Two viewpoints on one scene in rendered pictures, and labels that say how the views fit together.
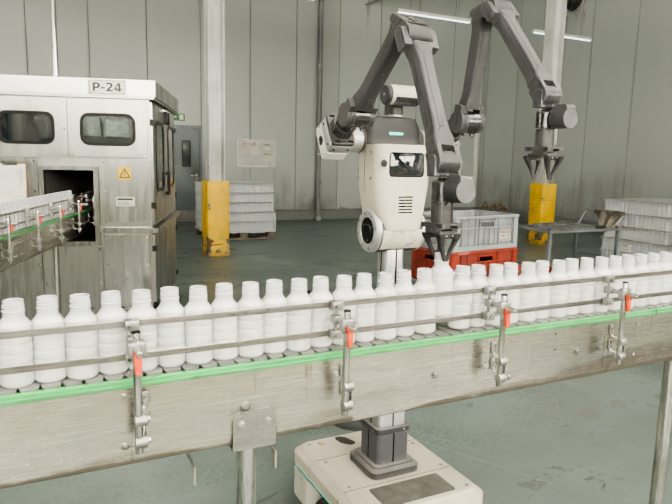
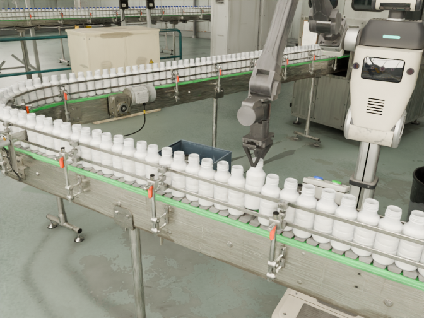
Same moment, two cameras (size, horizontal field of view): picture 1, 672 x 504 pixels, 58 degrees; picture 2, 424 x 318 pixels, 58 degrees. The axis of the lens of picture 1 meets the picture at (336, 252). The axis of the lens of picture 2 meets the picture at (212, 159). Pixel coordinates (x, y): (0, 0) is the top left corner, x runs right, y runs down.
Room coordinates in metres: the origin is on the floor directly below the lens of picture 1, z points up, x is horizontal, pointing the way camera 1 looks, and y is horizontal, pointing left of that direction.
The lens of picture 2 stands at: (0.84, -1.12, 1.68)
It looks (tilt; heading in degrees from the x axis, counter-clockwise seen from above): 24 degrees down; 57
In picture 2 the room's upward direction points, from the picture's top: 1 degrees clockwise
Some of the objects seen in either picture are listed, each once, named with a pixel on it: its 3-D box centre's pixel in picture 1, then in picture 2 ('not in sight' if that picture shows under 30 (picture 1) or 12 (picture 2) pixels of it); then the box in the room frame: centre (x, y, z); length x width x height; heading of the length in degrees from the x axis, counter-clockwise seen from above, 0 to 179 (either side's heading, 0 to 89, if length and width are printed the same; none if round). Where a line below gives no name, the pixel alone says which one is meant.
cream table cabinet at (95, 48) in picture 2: not in sight; (117, 72); (2.68, 4.28, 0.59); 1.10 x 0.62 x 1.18; 9
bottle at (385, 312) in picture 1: (385, 305); (207, 182); (1.47, -0.12, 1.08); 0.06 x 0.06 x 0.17
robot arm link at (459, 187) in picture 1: (453, 178); (257, 101); (1.53, -0.29, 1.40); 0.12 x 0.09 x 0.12; 26
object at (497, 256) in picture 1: (463, 262); not in sight; (4.02, -0.86, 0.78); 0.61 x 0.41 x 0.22; 123
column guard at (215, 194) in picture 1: (215, 217); not in sight; (9.01, 1.80, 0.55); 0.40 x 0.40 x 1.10; 27
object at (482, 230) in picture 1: (464, 229); not in sight; (4.02, -0.85, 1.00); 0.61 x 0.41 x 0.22; 124
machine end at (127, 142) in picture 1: (94, 204); (369, 50); (5.38, 2.15, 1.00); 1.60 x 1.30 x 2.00; 9
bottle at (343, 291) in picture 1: (343, 309); (179, 173); (1.42, -0.02, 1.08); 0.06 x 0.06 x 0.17
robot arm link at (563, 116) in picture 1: (557, 108); not in sight; (1.86, -0.65, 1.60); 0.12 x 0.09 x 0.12; 27
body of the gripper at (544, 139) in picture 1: (544, 140); not in sight; (1.89, -0.63, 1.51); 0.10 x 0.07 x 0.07; 27
